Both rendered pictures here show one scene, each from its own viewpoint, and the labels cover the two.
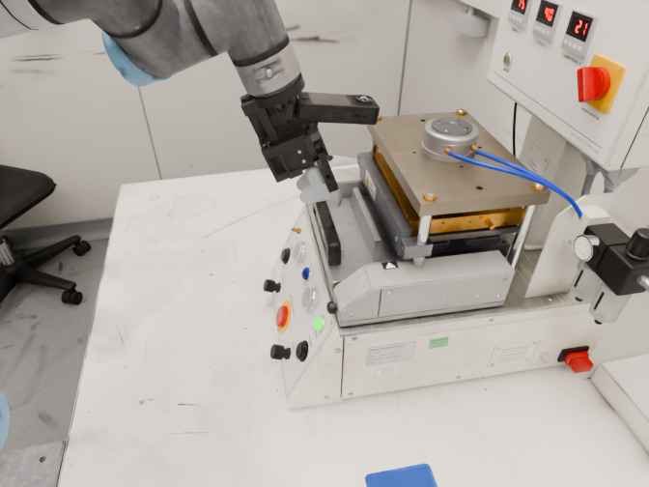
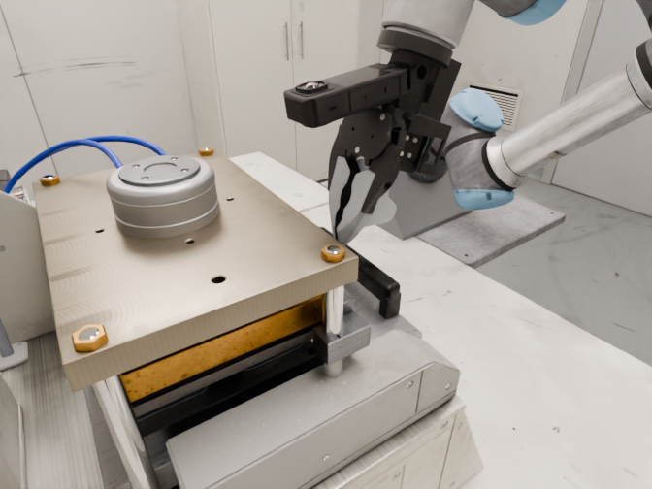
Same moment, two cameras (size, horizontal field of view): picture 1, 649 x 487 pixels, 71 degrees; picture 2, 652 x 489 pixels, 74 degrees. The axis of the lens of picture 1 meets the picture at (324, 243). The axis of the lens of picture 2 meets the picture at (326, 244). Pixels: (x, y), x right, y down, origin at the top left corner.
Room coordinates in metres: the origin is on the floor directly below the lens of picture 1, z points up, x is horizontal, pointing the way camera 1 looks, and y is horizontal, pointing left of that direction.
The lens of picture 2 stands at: (0.96, -0.19, 1.27)
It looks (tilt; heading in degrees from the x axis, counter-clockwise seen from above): 31 degrees down; 157
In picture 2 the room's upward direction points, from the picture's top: straight up
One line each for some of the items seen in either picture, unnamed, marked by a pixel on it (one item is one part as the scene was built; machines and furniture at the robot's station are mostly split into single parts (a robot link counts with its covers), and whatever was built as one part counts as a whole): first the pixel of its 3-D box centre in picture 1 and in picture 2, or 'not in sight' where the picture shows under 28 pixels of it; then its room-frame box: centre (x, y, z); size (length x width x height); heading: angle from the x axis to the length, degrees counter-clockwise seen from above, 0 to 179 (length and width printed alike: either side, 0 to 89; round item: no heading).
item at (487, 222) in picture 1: (443, 177); (177, 254); (0.62, -0.18, 1.07); 0.22 x 0.17 x 0.10; 10
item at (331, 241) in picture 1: (325, 225); (351, 267); (0.59, 0.00, 0.99); 0.15 x 0.02 x 0.04; 10
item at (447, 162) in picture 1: (468, 169); (130, 242); (0.61, -0.22, 1.08); 0.31 x 0.24 x 0.13; 10
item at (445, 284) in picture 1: (416, 288); not in sight; (0.48, -0.13, 0.96); 0.26 x 0.05 x 0.07; 100
